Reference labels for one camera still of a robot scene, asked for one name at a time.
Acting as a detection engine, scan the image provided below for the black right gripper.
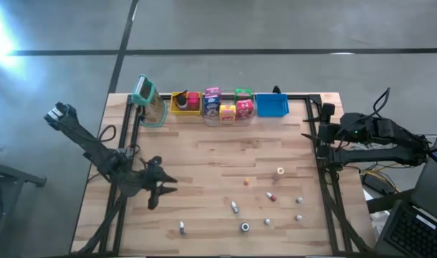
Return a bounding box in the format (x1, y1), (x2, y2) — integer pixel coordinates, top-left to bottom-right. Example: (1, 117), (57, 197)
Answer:
(299, 102), (354, 159)

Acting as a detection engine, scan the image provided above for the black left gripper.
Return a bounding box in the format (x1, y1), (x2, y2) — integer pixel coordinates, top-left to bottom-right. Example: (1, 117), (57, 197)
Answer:
(125, 155), (179, 211)

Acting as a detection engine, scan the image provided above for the Froot Loops mini cereal box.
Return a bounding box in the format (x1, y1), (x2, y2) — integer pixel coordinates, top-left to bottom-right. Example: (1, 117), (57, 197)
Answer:
(235, 98), (256, 120)

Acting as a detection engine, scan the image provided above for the green mini cereal box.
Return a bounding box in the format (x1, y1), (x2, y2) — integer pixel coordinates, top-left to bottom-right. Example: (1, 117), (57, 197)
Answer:
(234, 87), (254, 101)

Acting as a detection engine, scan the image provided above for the Corn Pops mini cereal box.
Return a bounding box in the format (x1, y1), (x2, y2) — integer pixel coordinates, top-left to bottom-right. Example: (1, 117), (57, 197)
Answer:
(218, 104), (237, 121)

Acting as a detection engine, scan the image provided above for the Frosted Flakes mini cereal box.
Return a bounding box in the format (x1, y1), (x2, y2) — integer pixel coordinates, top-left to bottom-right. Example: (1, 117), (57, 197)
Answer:
(203, 95), (221, 118)

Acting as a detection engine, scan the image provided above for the blue plastic basket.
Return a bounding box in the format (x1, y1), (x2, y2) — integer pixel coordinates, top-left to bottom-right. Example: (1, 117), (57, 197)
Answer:
(255, 92), (290, 118)

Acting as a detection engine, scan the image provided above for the clear plastic bin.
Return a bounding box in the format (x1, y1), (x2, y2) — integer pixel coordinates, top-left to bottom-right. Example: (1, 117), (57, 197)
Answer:
(200, 87), (257, 127)

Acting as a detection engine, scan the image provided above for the yellow plastic basket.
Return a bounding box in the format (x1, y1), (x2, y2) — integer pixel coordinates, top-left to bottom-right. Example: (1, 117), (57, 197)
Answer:
(169, 91), (203, 116)

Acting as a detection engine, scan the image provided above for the black power strip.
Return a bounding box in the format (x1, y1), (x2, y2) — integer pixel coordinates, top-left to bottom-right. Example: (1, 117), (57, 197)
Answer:
(361, 171), (397, 196)

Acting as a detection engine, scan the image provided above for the black desk leg bar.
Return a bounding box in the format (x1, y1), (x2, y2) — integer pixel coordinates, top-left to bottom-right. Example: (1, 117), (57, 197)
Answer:
(366, 188), (416, 215)

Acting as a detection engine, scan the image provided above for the white bag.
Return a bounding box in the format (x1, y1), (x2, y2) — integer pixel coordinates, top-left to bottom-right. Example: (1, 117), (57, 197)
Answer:
(368, 210), (390, 239)

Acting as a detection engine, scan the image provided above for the grey laptop with keyboard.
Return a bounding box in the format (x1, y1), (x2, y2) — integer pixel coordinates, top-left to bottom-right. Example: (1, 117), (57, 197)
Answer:
(374, 157), (437, 258)

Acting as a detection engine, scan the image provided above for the black furniture stand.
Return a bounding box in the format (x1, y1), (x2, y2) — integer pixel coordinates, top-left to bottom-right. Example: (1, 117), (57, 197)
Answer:
(0, 156), (48, 258)

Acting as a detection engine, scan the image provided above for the black aluminium table frame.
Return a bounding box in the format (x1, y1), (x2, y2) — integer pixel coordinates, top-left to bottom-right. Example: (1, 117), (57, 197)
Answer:
(70, 92), (376, 257)

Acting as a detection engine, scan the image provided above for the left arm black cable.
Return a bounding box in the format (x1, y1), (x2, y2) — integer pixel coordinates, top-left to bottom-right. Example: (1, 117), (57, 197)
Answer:
(97, 123), (150, 169)

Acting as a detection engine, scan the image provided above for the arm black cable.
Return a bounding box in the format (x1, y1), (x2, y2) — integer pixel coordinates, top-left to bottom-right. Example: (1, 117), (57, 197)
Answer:
(97, 123), (150, 169)
(372, 87), (392, 116)

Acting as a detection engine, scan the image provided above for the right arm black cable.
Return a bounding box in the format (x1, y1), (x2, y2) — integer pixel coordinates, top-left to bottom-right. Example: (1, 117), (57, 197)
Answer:
(372, 87), (392, 116)

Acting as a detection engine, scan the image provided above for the yellow cable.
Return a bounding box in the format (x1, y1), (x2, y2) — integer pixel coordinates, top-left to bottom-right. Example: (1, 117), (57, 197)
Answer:
(360, 163), (429, 176)

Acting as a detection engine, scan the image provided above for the metal grater with teal handle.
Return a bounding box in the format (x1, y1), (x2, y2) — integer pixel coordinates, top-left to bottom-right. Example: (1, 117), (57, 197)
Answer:
(131, 74), (168, 128)

